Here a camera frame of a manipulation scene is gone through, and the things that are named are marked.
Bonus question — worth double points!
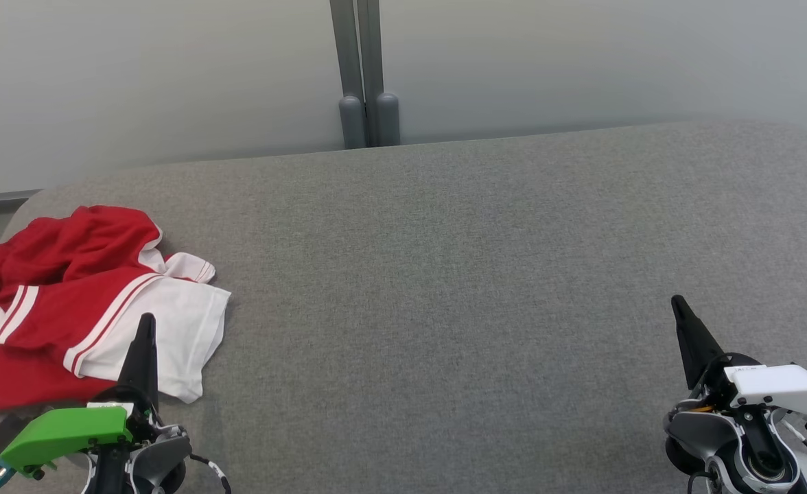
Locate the grey metal post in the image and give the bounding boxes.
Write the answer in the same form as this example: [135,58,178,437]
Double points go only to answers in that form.
[357,0,401,148]
[329,0,367,150]

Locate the black white left arm cable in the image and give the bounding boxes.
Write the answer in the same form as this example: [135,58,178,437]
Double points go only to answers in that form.
[189,453,233,494]

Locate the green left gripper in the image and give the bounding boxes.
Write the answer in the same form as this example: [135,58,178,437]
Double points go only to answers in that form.
[0,314,164,479]

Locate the red white basketball jersey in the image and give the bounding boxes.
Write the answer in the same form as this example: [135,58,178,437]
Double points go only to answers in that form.
[0,271,231,411]

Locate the red basketball shorts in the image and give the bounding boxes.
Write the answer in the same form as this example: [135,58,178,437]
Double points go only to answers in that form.
[0,206,216,323]

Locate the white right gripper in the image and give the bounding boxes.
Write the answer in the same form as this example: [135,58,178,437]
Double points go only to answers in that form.
[671,295,807,418]

